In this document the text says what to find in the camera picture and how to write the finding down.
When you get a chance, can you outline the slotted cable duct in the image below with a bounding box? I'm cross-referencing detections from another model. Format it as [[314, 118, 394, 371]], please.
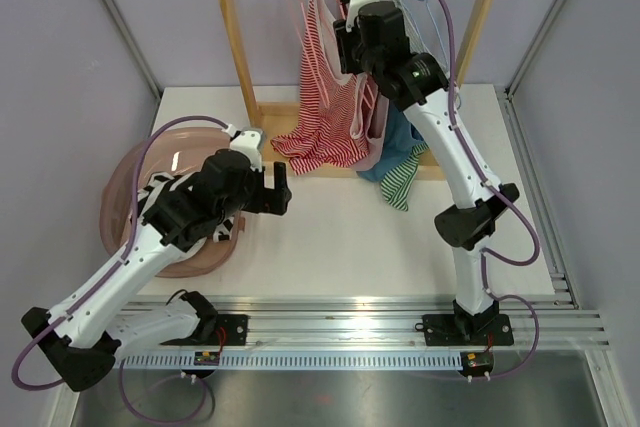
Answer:
[[124, 349, 462, 371]]

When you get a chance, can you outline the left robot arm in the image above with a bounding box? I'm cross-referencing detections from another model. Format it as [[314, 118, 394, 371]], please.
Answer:
[[21, 149, 292, 392]]

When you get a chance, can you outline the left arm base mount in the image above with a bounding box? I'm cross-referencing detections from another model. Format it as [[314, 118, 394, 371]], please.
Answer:
[[162, 313, 249, 347]]

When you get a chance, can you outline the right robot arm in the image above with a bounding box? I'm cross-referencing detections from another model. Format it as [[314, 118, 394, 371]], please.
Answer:
[[333, 1, 519, 343]]

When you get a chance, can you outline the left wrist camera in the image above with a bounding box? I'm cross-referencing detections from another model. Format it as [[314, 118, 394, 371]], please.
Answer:
[[224, 124, 265, 172]]

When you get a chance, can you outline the pink plastic basket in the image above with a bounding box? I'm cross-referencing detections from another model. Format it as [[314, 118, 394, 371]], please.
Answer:
[[99, 127, 245, 278]]

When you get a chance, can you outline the dusty pink tank top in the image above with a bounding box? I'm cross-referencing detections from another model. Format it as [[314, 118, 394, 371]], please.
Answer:
[[354, 77, 389, 172]]

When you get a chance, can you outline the blue tank top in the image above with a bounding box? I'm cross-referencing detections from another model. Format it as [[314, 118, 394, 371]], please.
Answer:
[[357, 105, 428, 182]]

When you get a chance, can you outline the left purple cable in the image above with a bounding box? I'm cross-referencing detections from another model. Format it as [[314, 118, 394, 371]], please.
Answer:
[[10, 116, 236, 421]]

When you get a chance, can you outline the wooden clothes rack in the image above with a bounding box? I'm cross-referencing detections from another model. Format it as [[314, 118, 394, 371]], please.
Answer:
[[205, 0, 510, 179]]

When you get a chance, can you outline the red white striped tank top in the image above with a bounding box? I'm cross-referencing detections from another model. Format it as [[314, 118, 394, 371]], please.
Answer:
[[271, 0, 368, 175]]

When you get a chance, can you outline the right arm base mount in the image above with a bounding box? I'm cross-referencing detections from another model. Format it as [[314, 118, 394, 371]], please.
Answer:
[[415, 313, 514, 347]]

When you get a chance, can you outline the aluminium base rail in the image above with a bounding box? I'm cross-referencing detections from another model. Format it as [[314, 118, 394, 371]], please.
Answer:
[[209, 296, 610, 351]]

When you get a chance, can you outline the black white striped tank top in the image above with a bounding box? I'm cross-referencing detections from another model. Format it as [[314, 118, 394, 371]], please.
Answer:
[[137, 172, 236, 243]]

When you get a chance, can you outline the green white striped tank top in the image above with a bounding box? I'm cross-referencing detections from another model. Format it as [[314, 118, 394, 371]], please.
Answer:
[[380, 145, 427, 212]]

